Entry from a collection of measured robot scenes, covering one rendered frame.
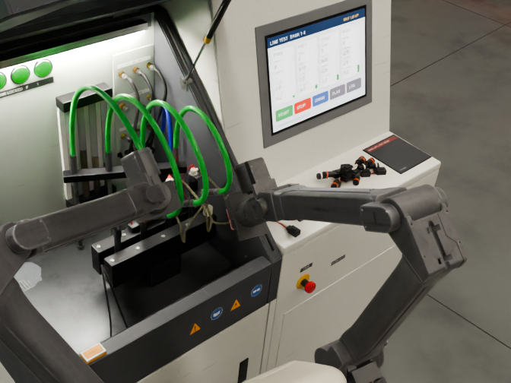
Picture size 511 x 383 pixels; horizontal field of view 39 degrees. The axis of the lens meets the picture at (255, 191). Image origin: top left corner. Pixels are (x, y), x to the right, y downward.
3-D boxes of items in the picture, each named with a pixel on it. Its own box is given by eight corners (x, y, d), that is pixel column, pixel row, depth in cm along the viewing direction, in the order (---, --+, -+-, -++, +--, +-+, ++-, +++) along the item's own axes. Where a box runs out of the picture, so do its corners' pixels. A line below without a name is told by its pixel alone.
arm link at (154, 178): (149, 213, 140) (176, 202, 142) (134, 182, 141) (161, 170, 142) (148, 216, 147) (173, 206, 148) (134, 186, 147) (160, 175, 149)
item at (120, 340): (67, 424, 165) (61, 381, 155) (58, 411, 167) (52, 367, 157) (266, 305, 200) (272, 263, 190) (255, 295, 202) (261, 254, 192)
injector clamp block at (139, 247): (113, 308, 189) (111, 266, 179) (93, 286, 194) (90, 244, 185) (214, 255, 208) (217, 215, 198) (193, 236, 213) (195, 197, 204)
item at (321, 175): (338, 200, 209) (341, 185, 206) (312, 182, 215) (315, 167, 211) (388, 173, 222) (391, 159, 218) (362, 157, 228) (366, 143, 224)
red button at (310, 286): (304, 299, 205) (306, 286, 202) (295, 291, 207) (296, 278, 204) (317, 291, 208) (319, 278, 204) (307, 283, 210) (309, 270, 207)
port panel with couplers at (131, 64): (122, 157, 204) (119, 60, 185) (115, 152, 206) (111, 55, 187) (160, 143, 212) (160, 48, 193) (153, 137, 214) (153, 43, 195)
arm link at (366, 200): (394, 240, 100) (452, 218, 105) (386, 200, 99) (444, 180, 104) (250, 223, 138) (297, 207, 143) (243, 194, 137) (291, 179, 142)
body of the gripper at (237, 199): (252, 188, 155) (265, 182, 148) (265, 234, 154) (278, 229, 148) (224, 195, 152) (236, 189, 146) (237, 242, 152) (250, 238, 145)
